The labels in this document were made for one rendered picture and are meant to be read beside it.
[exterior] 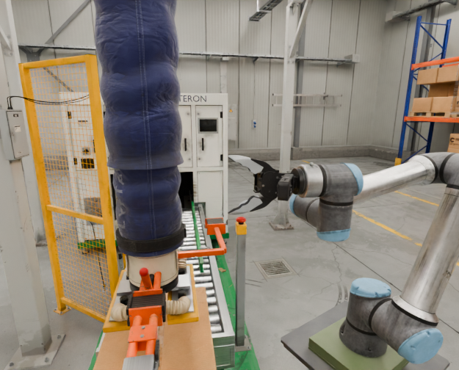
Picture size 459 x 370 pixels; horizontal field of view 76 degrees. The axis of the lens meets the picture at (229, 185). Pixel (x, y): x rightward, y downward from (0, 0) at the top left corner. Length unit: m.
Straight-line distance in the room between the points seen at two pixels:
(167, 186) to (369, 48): 12.34
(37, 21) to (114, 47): 9.90
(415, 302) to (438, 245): 0.21
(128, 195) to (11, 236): 1.59
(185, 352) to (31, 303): 1.63
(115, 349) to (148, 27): 1.05
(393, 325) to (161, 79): 1.12
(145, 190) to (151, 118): 0.21
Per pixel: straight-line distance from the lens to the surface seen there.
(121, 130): 0.89
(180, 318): 1.03
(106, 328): 1.05
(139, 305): 0.89
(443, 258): 1.25
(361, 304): 1.38
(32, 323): 2.72
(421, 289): 1.26
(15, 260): 2.50
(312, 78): 11.64
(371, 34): 13.11
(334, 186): 0.82
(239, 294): 2.30
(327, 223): 0.86
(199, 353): 1.19
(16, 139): 2.26
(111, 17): 0.93
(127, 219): 0.97
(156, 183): 0.91
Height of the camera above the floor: 1.76
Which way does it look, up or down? 14 degrees down
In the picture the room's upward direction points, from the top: straight up
